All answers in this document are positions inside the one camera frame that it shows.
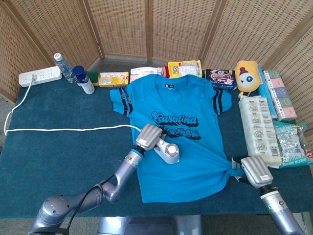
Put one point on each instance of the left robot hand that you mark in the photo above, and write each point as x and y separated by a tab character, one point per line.
148	137

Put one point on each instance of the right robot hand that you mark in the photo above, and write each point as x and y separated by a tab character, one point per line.
256	171

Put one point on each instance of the white handheld garment steamer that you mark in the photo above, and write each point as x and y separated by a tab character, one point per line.
171	154

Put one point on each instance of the blue Carolina Panthers shirt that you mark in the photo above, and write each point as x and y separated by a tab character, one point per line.
185	176

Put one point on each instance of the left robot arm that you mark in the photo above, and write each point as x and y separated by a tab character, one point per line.
61	205

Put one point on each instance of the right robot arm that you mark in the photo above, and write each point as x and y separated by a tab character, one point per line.
281	210

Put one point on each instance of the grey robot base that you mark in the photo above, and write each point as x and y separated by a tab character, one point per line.
151	225

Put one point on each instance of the long white cotton pad pack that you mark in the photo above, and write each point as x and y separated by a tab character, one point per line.
259	132

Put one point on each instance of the teal and white sachet bag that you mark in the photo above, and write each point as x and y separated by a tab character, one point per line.
292	144

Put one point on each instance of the pink and white packet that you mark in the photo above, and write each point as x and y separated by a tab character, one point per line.
141	73

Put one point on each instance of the yellow cardboard box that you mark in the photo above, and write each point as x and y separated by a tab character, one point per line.
113	79

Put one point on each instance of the red snack packet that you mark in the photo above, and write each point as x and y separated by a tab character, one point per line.
165	72

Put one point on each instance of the yellow snack bag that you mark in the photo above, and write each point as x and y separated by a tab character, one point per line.
185	68

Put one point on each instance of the light blue long pack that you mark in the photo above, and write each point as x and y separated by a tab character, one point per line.
264	93

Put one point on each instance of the pastel tissue multipack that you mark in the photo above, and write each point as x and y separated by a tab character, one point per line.
281	95

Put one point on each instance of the green and yellow sponge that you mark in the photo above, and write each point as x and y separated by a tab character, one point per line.
93	76

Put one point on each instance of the white bottle with blue cap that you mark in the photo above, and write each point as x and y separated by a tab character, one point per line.
85	83

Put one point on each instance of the dark teal carpet mat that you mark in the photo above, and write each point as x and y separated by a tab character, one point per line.
61	156

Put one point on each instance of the dark sanitary pad package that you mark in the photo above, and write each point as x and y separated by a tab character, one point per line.
221	78

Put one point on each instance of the yellow plush toy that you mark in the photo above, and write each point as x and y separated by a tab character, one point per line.
247	76

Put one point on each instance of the clear plastic water bottle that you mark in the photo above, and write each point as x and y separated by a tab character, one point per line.
64	68

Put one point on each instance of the woven rattan folding screen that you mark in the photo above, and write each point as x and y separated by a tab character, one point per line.
122	27

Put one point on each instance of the white power strip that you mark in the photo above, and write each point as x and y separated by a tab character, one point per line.
47	74

